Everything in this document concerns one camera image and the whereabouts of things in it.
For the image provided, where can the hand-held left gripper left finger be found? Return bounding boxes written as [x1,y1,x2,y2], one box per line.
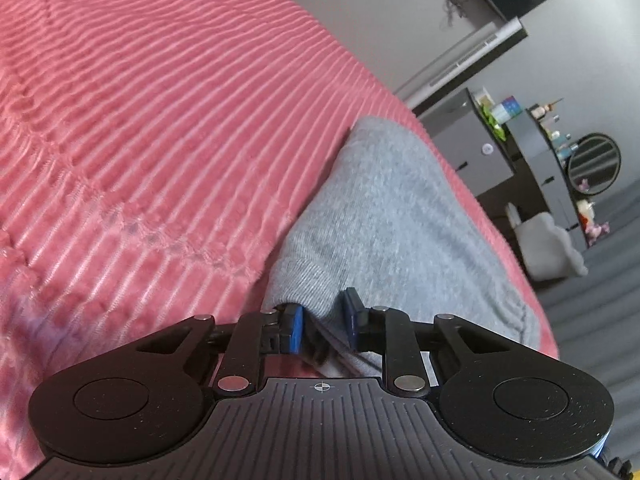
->
[134,304,306,399]

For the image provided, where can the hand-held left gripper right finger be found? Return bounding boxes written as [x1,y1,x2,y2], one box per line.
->
[338,287,482,399]

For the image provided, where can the grey pants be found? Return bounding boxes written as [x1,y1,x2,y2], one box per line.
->
[262,116,544,379]

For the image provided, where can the white fluffy stool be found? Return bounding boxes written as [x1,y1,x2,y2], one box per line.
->
[504,203,591,284]

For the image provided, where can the pink ribbed blanket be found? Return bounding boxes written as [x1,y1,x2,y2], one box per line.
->
[0,0,562,480]

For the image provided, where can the grey dresser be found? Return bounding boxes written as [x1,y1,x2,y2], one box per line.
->
[417,87,590,253]

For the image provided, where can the green packet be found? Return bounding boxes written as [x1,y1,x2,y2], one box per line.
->
[477,102,507,139]

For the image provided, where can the grey curtain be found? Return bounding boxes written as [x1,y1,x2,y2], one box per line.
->
[534,180,640,466]

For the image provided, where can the pink plush toy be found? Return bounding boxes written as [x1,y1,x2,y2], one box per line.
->
[575,199,612,248]

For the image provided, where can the blue and white box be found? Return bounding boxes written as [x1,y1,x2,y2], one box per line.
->
[491,96,524,124]

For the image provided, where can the round black-framed mirror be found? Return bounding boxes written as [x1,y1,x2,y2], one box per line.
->
[568,132,622,196]

